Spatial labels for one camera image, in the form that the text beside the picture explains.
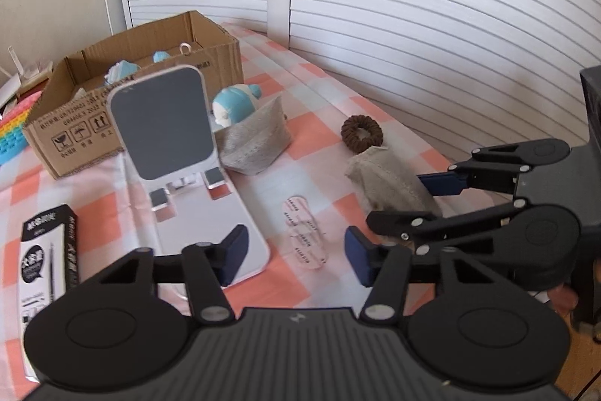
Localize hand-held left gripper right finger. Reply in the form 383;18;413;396
344;226;491;322

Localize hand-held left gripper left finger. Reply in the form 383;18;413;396
96;225;249;322

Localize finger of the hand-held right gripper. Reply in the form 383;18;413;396
417;139;537;197
366;199;532;256

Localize grey cloth pouch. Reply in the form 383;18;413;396
345;145;443;249
218;95;292;176

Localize brown cardboard box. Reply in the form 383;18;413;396
21;10;245;180

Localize person's right hand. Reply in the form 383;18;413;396
547;283;577;319

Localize brown scrunchie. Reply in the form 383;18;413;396
341;114;385;150

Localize blue and white plush toy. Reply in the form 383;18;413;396
211;84;261;132

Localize white phone stand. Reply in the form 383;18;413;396
106;65;272;289

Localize black and white pen box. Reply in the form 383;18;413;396
18;204;80;383

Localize rainbow round pop toy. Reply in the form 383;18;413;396
0;88;50;167

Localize cream power strip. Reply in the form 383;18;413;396
19;62;53;94

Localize white router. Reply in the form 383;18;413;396
0;46;29;106

